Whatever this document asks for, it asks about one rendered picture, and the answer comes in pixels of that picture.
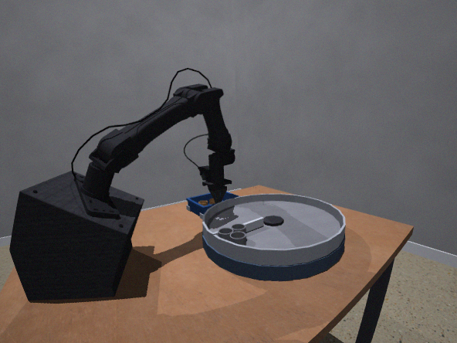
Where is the grey round turntable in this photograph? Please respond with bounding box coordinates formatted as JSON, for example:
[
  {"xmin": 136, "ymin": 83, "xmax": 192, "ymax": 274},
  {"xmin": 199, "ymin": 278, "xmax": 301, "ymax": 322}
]
[{"xmin": 202, "ymin": 194, "xmax": 346, "ymax": 281}]

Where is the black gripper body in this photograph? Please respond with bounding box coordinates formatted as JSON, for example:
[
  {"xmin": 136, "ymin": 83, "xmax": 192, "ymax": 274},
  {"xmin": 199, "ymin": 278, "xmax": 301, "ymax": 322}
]
[{"xmin": 202, "ymin": 168, "xmax": 232, "ymax": 191}]

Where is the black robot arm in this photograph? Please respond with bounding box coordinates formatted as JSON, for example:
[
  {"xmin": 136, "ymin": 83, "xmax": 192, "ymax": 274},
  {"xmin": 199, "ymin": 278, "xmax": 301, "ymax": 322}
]
[{"xmin": 74, "ymin": 84, "xmax": 235, "ymax": 219}]

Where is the grey metal bushing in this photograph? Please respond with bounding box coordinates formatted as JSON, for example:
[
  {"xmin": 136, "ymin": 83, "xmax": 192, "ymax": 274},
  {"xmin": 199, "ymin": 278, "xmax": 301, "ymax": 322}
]
[
  {"xmin": 218, "ymin": 228, "xmax": 234, "ymax": 241},
  {"xmin": 231, "ymin": 223, "xmax": 246, "ymax": 234},
  {"xmin": 230, "ymin": 232, "xmax": 246, "ymax": 246}
]

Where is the blue open crate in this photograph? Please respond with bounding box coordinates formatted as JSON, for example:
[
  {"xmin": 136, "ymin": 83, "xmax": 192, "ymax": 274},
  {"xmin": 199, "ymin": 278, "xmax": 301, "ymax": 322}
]
[{"xmin": 188, "ymin": 192, "xmax": 239, "ymax": 216}]

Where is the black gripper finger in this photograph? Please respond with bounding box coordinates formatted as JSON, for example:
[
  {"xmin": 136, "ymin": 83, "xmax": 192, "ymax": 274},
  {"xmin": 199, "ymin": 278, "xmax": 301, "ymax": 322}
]
[
  {"xmin": 219, "ymin": 188, "xmax": 227, "ymax": 202},
  {"xmin": 210, "ymin": 189, "xmax": 221, "ymax": 203}
]

